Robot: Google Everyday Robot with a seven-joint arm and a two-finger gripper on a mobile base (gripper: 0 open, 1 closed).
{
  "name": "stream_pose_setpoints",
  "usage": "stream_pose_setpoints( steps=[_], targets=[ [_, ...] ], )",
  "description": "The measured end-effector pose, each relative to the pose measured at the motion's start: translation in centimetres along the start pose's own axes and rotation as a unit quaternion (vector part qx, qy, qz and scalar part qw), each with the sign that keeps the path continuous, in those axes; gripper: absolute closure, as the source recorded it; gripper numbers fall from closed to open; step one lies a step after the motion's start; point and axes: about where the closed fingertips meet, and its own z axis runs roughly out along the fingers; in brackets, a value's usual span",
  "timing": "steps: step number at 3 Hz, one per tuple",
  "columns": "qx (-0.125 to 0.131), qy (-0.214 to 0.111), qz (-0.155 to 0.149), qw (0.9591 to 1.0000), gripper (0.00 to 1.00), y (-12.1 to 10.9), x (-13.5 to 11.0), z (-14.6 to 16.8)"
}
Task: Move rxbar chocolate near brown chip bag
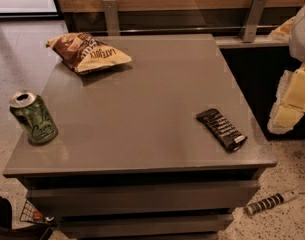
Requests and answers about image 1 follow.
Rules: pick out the metal bracket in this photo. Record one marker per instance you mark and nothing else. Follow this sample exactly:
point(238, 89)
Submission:
point(249, 29)
point(111, 17)

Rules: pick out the left metal bracket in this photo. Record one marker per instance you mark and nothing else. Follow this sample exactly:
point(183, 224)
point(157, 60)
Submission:
point(111, 17)

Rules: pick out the striped white black tool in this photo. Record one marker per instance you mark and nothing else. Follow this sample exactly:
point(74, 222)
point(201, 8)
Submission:
point(270, 202)

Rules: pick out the black rxbar chocolate bar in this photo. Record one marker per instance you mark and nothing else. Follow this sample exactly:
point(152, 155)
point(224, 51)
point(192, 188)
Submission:
point(230, 138)

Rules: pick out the right metal bracket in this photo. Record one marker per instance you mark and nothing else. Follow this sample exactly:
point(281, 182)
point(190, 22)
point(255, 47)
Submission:
point(249, 29)

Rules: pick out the green soda can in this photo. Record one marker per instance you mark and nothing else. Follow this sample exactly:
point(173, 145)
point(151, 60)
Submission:
point(30, 111)

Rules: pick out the grey drawer cabinet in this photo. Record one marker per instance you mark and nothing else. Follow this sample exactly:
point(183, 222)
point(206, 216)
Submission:
point(131, 161)

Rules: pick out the black curved object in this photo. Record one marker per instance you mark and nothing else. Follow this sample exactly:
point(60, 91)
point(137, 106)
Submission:
point(7, 232)

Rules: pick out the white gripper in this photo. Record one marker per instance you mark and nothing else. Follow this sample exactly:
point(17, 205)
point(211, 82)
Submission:
point(302, 37)

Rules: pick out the brown chip bag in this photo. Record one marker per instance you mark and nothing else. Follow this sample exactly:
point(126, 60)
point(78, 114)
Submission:
point(82, 53)

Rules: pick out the black wire basket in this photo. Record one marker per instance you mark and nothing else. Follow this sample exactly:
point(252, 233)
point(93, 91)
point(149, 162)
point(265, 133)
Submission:
point(30, 214)

